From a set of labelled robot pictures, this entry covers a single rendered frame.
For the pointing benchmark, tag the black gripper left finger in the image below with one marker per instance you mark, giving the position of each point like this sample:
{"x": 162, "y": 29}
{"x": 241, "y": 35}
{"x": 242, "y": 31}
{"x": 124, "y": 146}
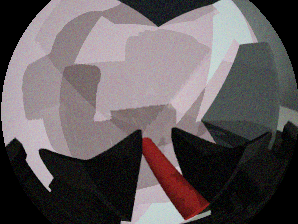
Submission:
{"x": 112, "y": 176}

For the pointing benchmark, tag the red peg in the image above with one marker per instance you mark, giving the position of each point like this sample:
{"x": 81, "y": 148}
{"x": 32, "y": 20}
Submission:
{"x": 183, "y": 196}

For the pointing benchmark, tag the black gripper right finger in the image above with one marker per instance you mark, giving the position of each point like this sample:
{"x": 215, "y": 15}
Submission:
{"x": 209, "y": 167}

